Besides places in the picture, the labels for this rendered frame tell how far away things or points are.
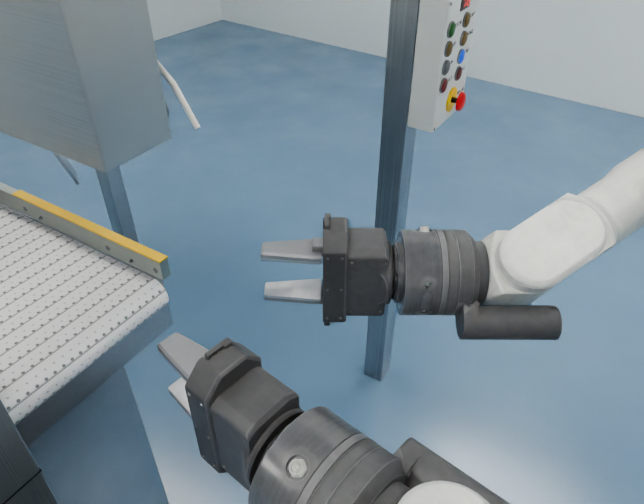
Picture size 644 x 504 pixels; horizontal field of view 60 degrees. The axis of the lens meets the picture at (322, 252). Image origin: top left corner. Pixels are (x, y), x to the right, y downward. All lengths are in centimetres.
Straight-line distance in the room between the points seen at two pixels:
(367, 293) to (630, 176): 30
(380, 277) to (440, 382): 125
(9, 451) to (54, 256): 36
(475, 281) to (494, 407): 123
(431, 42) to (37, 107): 73
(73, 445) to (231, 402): 67
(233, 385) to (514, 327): 28
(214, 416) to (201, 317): 157
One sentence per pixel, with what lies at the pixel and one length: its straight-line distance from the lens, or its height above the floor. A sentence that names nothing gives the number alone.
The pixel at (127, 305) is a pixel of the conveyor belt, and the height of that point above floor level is 83.
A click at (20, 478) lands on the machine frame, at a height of 81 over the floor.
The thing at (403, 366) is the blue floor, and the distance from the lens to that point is 180.
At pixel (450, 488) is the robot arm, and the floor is 104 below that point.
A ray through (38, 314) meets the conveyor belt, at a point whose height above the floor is 83.
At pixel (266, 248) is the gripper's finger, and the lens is 55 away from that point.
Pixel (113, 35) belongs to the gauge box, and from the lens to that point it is 65.
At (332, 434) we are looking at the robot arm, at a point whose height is 103.
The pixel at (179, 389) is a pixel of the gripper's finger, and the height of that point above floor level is 96.
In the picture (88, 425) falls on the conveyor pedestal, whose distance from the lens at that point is 106.
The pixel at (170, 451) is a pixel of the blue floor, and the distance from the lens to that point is 165.
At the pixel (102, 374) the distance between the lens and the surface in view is 86.
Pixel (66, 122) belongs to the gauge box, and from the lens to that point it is 69.
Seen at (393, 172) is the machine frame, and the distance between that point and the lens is 129.
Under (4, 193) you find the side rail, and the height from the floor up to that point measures 86.
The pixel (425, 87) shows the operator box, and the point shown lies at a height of 93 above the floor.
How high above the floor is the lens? 135
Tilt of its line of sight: 38 degrees down
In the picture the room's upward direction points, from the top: straight up
